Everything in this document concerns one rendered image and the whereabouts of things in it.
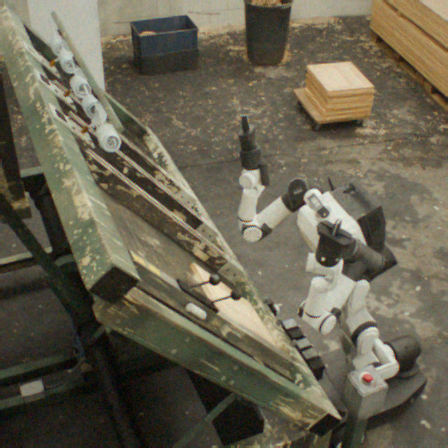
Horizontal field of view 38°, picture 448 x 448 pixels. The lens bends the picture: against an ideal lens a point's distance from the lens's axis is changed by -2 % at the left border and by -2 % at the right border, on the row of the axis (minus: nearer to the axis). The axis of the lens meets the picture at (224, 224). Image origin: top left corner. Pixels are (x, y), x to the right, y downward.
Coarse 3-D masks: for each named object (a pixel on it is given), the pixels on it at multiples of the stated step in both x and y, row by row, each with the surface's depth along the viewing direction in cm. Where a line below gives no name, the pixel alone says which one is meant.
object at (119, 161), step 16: (48, 80) 245; (64, 96) 246; (64, 112) 248; (96, 144) 261; (112, 160) 269; (128, 160) 274; (128, 176) 276; (144, 176) 280; (160, 192) 288; (176, 208) 297; (192, 224) 306; (208, 224) 312; (208, 240) 316
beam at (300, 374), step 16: (160, 144) 394; (160, 160) 372; (176, 176) 357; (192, 192) 359; (192, 208) 337; (224, 240) 329; (240, 288) 294; (256, 304) 284; (272, 320) 280; (272, 336) 271; (288, 352) 263; (304, 368) 261; (304, 384) 252; (320, 416) 242; (336, 416) 246; (320, 432) 247
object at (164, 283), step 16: (144, 272) 198; (160, 272) 206; (160, 288) 205; (176, 288) 208; (208, 320) 223; (224, 320) 226; (240, 336) 234; (256, 336) 243; (272, 352) 248; (288, 368) 259
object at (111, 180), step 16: (96, 96) 220; (96, 112) 225; (80, 128) 229; (80, 144) 226; (96, 160) 232; (96, 176) 236; (112, 176) 238; (112, 192) 242; (128, 192) 245; (144, 192) 254; (144, 208) 253; (160, 208) 256; (160, 224) 260; (176, 224) 264; (176, 240) 269; (192, 240) 272; (224, 256) 287; (224, 272) 290; (240, 272) 295
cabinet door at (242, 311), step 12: (192, 264) 258; (204, 276) 256; (204, 288) 249; (216, 288) 259; (228, 288) 274; (228, 300) 260; (240, 300) 275; (228, 312) 246; (240, 312) 261; (252, 312) 277; (252, 324) 262; (264, 336) 263
